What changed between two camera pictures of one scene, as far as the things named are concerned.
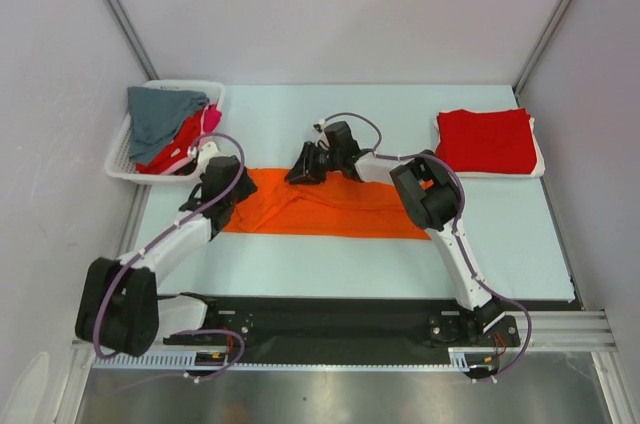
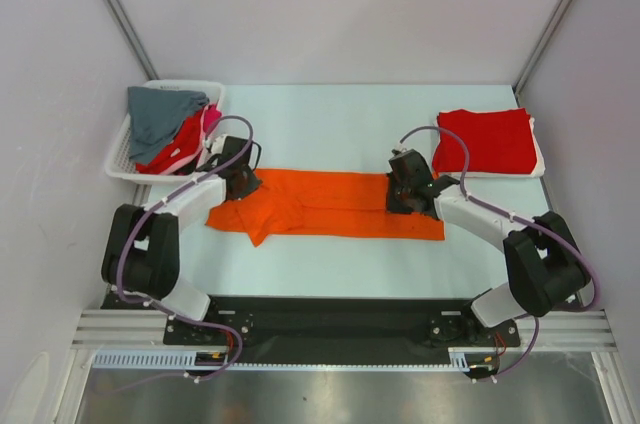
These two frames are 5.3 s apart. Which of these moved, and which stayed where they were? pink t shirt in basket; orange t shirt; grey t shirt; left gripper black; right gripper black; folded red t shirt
Moved: left gripper black; right gripper black
Stayed: orange t shirt; pink t shirt in basket; grey t shirt; folded red t shirt
